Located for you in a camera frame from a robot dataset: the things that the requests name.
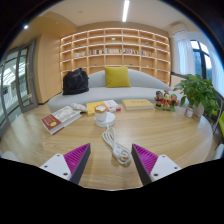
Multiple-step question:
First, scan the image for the green potted plant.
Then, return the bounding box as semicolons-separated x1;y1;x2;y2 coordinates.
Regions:
173;73;221;118

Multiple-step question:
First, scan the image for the yellow and white book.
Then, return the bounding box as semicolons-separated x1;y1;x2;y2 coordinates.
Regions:
85;99;122;116

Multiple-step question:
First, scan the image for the white air conditioner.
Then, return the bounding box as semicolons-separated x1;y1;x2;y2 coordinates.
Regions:
170;22;189;35

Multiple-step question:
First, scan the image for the glass door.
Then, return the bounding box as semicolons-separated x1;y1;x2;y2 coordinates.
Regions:
0;39;38;133

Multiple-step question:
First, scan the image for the grey curved sofa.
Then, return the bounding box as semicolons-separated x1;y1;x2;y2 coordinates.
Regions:
47;68;184;114

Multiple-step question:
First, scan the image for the dark-framed window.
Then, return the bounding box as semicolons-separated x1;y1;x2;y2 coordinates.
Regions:
189;39;214;81

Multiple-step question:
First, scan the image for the lime green chair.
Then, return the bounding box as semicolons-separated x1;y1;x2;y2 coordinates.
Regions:
218;109;224;139

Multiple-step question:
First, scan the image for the small patterned pouch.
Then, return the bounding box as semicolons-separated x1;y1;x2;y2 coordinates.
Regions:
70;102;89;113

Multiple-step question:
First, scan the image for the wooden shelf unit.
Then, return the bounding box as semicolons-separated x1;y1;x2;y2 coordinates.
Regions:
59;27;172;87

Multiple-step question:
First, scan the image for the flat yellow book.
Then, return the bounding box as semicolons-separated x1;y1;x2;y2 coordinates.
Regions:
121;98;155;111

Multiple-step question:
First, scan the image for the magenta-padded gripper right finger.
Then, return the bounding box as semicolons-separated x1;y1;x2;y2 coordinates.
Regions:
131;143;183;187

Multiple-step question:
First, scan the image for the round white power strip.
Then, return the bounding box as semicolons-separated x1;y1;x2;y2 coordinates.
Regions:
94;112;117;129

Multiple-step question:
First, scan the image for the black bag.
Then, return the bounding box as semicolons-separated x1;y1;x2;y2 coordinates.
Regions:
62;67;90;96

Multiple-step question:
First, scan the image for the small white jar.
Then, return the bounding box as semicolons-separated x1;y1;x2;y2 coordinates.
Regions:
184;105;195;119

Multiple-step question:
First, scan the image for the yellow cushion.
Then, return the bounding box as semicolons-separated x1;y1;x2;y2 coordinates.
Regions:
103;66;132;89

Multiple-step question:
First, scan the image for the cartoon figurine group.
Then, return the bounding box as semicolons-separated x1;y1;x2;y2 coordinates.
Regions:
153;89;180;113

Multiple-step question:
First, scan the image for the long ceiling light strip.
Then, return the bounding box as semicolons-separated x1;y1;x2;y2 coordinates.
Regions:
121;0;131;23

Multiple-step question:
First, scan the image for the white curtain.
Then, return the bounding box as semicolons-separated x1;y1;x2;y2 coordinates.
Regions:
176;39;196;76

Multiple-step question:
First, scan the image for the red and white book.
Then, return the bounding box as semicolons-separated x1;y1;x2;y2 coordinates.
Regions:
41;105;83;136

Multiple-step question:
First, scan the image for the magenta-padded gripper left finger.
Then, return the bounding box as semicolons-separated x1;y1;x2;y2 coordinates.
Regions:
39;143;92;185

